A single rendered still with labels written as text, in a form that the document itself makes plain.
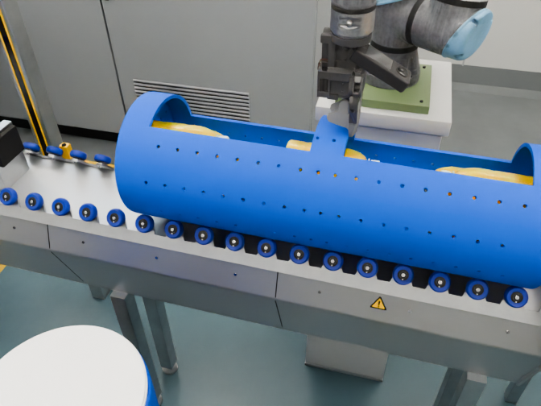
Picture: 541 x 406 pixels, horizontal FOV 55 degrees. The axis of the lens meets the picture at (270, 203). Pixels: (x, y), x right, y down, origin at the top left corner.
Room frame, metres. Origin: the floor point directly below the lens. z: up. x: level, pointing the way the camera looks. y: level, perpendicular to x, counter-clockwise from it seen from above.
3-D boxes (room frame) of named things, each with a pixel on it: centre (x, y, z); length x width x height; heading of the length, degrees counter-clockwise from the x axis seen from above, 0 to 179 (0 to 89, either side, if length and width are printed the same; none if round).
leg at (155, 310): (1.11, 0.40, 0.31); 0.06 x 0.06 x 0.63; 74
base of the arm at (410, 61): (1.22, -0.31, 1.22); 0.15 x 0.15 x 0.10
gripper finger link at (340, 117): (0.86, -0.14, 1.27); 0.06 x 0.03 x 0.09; 74
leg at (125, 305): (0.97, 0.43, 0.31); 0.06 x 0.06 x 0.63; 74
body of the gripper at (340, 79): (0.88, -0.14, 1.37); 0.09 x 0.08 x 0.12; 74
